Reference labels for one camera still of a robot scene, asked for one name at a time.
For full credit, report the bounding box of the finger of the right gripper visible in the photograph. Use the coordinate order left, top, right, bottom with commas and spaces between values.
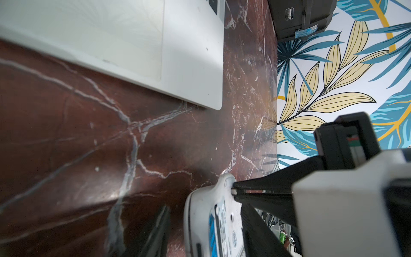
234, 193, 297, 227

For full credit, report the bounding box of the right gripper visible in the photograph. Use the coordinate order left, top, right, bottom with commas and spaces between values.
233, 112, 381, 193

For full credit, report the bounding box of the black plastic toolbox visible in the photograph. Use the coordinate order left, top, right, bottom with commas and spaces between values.
268, 0, 337, 42

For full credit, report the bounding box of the white wireless mouse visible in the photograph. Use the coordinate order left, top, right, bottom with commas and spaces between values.
184, 173, 246, 257

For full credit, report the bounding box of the silver laptop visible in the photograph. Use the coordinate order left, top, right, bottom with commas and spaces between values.
1, 0, 225, 110

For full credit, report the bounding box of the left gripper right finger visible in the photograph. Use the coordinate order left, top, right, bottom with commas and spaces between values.
240, 203, 291, 257

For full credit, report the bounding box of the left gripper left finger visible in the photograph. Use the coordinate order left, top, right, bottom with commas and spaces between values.
123, 205, 171, 257

